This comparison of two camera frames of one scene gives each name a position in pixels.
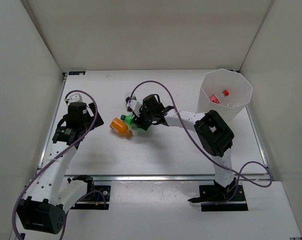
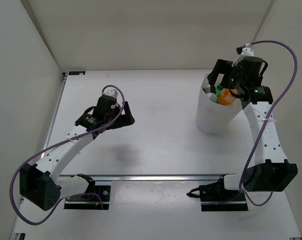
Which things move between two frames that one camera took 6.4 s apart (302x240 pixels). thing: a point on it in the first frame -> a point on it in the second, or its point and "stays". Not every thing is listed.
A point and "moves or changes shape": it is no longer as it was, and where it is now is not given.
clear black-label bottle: (127, 94) -> (211, 91)
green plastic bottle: (128, 118) moves or changes shape
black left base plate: (97, 199) stays
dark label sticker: (77, 73) stays
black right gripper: (142, 123) -> (224, 67)
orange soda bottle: (119, 126) -> (227, 98)
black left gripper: (91, 105) -> (127, 119)
